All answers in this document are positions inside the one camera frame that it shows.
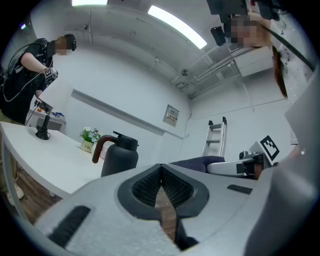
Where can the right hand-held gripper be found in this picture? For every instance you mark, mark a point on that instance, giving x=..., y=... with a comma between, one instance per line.
x=255, y=152

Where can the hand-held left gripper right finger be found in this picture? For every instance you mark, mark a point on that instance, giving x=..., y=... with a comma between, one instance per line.
x=220, y=205

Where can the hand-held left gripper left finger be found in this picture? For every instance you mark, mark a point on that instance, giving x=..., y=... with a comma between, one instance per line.
x=105, y=225

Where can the dark navy cloth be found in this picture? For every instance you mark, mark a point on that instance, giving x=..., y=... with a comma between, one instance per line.
x=197, y=162

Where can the aluminium ladder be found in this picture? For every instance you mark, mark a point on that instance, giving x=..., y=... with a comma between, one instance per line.
x=215, y=137

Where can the potted flowers in cream pot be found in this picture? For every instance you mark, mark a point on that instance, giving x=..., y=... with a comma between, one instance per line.
x=88, y=140

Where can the white ceiling pipes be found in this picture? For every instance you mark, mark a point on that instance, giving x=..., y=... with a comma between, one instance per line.
x=215, y=72

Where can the round smoke detector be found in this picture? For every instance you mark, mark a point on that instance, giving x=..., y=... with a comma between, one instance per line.
x=184, y=72

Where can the white air conditioner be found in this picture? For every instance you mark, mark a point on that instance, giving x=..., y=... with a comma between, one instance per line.
x=252, y=62

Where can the black stand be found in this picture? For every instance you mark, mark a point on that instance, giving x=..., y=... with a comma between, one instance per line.
x=43, y=130

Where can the small white side table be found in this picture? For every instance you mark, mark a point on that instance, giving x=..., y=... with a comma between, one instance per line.
x=56, y=122

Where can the blue object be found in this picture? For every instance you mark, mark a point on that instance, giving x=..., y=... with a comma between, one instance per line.
x=59, y=115

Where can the person's head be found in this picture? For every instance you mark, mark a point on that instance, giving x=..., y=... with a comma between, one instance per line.
x=252, y=32

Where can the long ceiling light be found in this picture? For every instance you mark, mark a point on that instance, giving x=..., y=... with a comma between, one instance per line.
x=177, y=25
x=88, y=2

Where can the person's white patterned shirt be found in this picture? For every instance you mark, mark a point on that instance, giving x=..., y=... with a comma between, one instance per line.
x=295, y=32

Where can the grey wall electrical panel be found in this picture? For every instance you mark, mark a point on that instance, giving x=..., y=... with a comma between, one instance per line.
x=171, y=115

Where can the white wall trunking rail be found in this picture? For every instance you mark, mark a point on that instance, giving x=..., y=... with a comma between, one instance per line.
x=120, y=112

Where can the black head-mounted camera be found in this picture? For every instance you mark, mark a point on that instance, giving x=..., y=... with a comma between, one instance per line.
x=225, y=10

